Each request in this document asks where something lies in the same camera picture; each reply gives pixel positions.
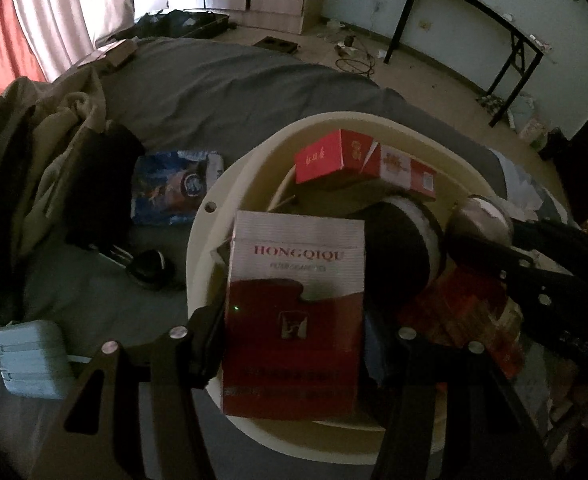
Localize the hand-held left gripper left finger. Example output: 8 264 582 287
49 305 227 480

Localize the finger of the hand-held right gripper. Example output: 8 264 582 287
511 219 588 281
449 240 588 366

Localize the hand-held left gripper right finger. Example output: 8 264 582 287
364 310 555 480

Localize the red and white cigarette box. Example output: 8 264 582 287
222 210 366 419

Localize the round metal tin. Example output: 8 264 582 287
446 196 514 256

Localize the cream plastic basin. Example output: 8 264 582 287
185 112 512 453

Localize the dark round cookie plush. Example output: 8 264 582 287
364 195 447 306

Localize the plain red cigarette box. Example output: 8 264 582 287
294 129 377 186

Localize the blue checkered fleece blanket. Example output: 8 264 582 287
499 160 588 441

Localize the black key fob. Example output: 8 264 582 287
126 249 175 291

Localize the black waste bin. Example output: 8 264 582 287
544 127 567 161

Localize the pile of plastic bags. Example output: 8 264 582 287
474 92 550 148

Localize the blue snack packet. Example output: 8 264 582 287
131 150 225 226

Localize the pale blue charger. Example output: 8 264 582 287
0 320 75 400

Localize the black pouch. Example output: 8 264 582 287
66 122 147 251

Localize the beige fleece cloth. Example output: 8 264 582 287
11 65 107 256

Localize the small cardboard box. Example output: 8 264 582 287
79 39 139 70

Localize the black foam tray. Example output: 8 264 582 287
253 36 300 54

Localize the open black suitcase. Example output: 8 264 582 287
109 9 231 41

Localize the red curtain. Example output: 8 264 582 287
0 0 47 98

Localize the pink curtain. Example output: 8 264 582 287
11 0 147 83

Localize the black floor cable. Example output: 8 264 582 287
335 35 377 75

